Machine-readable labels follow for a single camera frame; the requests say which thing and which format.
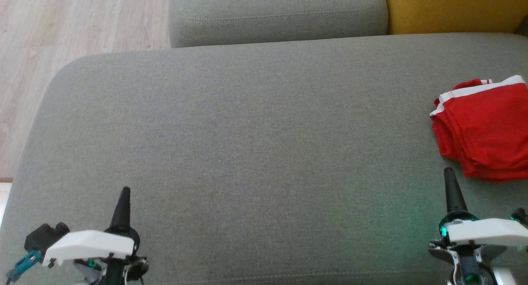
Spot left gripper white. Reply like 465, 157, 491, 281
42, 187, 148, 285

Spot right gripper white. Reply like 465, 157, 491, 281
429, 167, 528, 285

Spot red shorts white side stripes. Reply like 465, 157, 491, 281
429, 75, 528, 182

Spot grey sofa seat cushion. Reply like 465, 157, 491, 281
0, 33, 528, 285

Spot yellow sofa cushion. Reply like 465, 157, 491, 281
383, 0, 528, 35

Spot grey sofa back cushion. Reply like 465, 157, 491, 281
169, 0, 389, 49

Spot left camera cable teal connector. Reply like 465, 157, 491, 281
5, 250, 42, 283

